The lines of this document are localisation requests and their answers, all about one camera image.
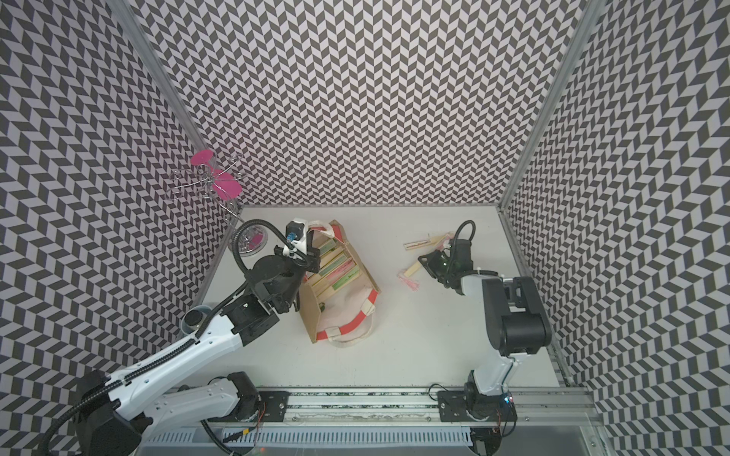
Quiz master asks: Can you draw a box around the green folding fan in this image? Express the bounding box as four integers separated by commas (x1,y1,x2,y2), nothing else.
317,266,361,300

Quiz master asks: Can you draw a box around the pink tassel folding fan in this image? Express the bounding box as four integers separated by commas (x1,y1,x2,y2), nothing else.
403,232,454,251

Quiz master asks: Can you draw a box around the pink blue folding fan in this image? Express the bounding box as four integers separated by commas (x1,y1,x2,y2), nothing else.
308,252,352,283

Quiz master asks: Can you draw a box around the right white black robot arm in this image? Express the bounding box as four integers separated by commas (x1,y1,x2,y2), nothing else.
418,239,552,421

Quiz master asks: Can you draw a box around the blue roll of tape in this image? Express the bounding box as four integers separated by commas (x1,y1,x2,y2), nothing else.
180,305,212,336

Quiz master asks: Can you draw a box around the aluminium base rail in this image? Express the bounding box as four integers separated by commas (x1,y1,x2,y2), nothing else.
124,386,606,429

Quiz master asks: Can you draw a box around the burlap red tote bag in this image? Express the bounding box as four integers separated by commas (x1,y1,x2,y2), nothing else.
300,220,380,348

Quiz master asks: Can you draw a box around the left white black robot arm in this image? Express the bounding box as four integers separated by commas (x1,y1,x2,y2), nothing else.
36,236,319,455

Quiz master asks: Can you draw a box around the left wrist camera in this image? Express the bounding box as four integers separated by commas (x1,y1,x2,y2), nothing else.
285,220,310,249

